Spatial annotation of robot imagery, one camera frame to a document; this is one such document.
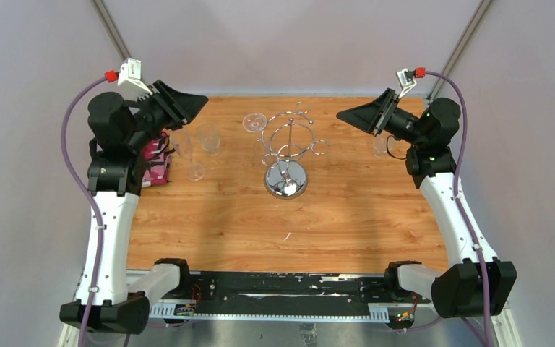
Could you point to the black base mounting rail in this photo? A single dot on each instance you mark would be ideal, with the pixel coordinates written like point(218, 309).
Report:
point(288, 297)

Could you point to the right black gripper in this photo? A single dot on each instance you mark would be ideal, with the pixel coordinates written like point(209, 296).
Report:
point(364, 117)

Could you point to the pink camouflage cloth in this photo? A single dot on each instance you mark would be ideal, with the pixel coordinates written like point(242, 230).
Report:
point(158, 158)

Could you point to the chrome wine glass rack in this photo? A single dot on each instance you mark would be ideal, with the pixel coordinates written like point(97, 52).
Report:
point(287, 137)

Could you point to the aluminium frame post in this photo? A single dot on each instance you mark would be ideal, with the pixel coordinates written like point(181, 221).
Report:
point(466, 37)
point(110, 27)

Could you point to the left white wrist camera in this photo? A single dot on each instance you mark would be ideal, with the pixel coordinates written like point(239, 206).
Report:
point(130, 80)

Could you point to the left aluminium frame post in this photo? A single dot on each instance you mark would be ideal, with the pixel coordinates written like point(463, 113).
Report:
point(110, 27)

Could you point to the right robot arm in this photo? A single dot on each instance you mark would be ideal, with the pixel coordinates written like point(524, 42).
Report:
point(477, 282)

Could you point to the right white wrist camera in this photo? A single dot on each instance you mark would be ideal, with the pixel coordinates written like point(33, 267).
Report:
point(407, 81)

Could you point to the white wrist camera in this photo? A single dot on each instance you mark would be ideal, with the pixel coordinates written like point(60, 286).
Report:
point(130, 80)
point(407, 81)

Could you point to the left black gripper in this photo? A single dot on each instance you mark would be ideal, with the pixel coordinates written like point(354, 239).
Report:
point(181, 107)

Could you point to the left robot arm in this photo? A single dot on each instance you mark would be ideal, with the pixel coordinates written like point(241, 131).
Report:
point(104, 302)

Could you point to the right aluminium frame post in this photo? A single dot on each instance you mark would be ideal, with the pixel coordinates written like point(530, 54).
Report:
point(466, 37)

